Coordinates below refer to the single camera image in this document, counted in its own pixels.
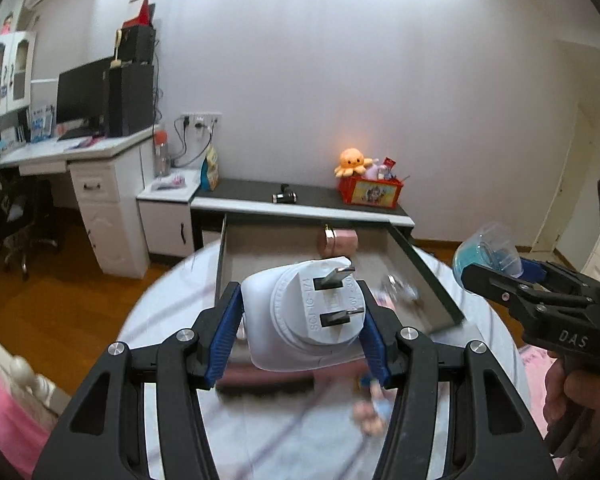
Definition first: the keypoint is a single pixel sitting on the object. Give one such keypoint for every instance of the rose gold metallic cylinder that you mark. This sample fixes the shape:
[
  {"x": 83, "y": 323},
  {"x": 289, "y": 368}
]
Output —
[{"x": 333, "y": 243}]

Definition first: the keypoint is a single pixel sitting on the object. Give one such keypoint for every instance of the small doll in blue dress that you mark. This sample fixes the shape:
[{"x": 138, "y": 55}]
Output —
[{"x": 372, "y": 411}]

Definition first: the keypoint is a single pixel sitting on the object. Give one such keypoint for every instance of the white wall power strip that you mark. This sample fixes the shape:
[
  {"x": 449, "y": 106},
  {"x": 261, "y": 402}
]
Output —
[{"x": 201, "y": 120}]

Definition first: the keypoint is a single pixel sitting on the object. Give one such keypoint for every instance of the pink box with dark rim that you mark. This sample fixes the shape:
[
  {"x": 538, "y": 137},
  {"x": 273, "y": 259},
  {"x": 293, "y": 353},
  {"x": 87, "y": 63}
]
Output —
[{"x": 252, "y": 244}]

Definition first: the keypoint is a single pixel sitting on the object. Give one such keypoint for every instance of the small black gadget on bench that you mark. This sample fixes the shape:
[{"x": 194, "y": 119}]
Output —
[{"x": 285, "y": 195}]

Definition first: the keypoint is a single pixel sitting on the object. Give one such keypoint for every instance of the black computer monitor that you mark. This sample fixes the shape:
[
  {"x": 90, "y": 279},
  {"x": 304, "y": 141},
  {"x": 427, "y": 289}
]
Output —
[{"x": 81, "y": 96}]

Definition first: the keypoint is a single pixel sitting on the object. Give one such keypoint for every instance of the white wall cabinet glass doors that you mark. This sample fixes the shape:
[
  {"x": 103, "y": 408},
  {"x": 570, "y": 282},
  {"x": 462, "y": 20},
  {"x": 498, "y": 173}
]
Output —
[{"x": 16, "y": 57}]

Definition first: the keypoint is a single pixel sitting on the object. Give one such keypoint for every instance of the orange octopus plush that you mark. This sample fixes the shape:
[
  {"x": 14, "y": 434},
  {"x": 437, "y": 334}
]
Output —
[{"x": 351, "y": 163}]

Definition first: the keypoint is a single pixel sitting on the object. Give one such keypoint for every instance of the black computer tower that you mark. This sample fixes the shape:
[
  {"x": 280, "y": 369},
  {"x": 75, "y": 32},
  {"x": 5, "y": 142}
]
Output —
[{"x": 129, "y": 100}]

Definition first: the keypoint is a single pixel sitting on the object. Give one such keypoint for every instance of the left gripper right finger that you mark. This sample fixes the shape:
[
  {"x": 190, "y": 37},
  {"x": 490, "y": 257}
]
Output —
[{"x": 491, "y": 434}]

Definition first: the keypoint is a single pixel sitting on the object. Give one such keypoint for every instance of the person's right hand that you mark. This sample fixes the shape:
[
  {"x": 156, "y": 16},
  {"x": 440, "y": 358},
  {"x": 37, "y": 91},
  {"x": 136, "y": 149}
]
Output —
[{"x": 579, "y": 387}]

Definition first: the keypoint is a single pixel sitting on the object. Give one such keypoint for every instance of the white small side cabinet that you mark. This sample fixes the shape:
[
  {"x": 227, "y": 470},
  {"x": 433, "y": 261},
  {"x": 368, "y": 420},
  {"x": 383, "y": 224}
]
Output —
[{"x": 166, "y": 214}]

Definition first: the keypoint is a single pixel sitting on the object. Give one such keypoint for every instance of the black speaker on tower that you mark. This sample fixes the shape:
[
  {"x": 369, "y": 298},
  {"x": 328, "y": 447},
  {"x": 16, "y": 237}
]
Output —
[{"x": 137, "y": 44}]

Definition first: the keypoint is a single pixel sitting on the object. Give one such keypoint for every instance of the low dark-top tv bench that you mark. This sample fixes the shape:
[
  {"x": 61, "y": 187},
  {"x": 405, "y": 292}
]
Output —
[{"x": 255, "y": 198}]

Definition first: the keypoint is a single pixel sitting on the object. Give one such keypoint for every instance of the orange cap water bottle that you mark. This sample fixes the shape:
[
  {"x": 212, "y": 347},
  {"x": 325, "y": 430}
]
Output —
[{"x": 162, "y": 156}]

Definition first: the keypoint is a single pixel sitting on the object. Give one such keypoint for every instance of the pink bed blanket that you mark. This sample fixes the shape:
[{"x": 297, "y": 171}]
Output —
[{"x": 22, "y": 439}]

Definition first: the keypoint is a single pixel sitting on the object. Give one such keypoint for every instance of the blue yellow snack bag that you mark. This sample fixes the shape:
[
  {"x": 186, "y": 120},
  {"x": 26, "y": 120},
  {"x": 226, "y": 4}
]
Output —
[{"x": 209, "y": 170}]

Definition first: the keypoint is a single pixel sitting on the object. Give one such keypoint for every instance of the white round plug adapter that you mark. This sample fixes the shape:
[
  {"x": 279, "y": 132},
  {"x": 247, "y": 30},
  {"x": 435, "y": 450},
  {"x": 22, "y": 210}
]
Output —
[{"x": 304, "y": 316}]

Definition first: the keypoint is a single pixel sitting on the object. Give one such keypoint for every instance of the black office chair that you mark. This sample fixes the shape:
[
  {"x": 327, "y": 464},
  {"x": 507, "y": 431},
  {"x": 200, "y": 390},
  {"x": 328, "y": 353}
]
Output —
[{"x": 28, "y": 219}]

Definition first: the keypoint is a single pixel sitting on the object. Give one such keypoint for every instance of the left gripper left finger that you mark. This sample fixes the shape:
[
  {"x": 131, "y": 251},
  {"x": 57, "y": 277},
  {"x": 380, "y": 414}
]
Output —
[{"x": 101, "y": 435}]

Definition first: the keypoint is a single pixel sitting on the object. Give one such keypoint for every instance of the white computer desk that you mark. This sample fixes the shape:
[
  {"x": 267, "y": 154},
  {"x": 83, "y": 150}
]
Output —
[{"x": 106, "y": 176}]

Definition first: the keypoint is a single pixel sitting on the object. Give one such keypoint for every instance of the blue heart-shaped clear dish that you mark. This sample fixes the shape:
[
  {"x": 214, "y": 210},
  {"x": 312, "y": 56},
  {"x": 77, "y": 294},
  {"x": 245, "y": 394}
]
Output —
[{"x": 492, "y": 246}]

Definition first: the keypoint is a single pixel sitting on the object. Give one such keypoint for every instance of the red toy storage box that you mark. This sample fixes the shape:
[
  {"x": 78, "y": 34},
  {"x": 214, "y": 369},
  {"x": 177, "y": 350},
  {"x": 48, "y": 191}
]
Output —
[{"x": 373, "y": 193}]

